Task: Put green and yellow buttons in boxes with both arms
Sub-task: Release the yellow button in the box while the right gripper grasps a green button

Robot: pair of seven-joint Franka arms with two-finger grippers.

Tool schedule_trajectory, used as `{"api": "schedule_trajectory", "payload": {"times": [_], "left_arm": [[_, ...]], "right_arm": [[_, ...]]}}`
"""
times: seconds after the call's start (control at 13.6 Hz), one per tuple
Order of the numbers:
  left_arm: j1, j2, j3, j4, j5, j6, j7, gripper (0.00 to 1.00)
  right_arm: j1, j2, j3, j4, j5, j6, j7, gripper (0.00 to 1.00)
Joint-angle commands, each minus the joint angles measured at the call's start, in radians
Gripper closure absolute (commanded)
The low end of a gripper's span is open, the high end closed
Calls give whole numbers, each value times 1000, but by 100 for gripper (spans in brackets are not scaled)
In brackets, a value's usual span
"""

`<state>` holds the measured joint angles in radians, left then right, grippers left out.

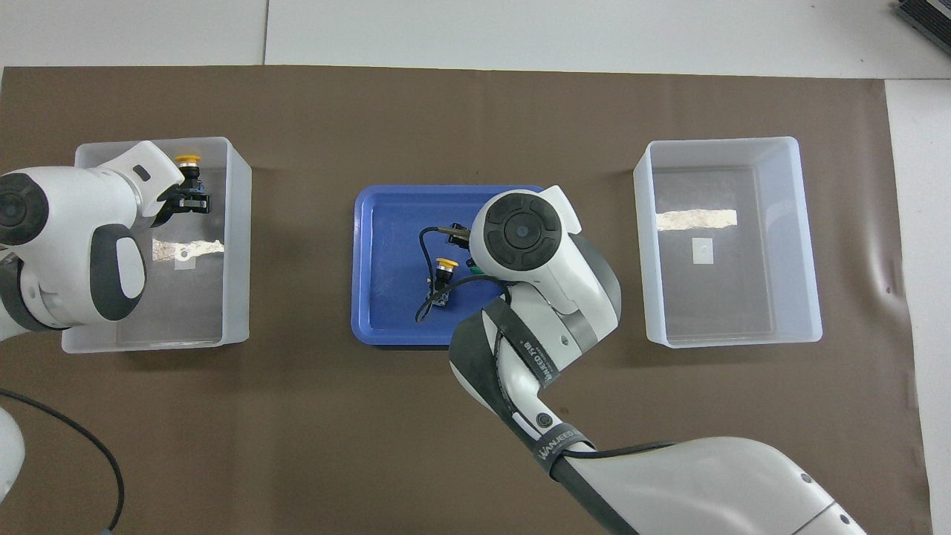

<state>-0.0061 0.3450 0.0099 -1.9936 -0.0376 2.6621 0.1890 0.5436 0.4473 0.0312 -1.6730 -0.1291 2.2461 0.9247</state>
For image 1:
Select dark grey slatted device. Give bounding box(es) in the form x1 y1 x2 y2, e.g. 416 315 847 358
894 0 951 47

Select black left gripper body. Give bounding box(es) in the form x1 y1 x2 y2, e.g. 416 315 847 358
151 189 183 228

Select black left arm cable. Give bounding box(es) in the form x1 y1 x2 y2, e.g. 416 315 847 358
0 388 126 534

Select brown paper table mat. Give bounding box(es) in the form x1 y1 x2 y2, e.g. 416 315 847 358
0 65 933 535

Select blue plastic tray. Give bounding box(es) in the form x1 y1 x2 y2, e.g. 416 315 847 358
351 184 559 348

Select yellow push button switch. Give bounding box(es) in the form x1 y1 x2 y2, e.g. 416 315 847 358
175 153 204 192
429 257 459 308

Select translucent white plastic box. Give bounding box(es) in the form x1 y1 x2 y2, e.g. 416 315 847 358
633 136 824 348
61 136 253 355

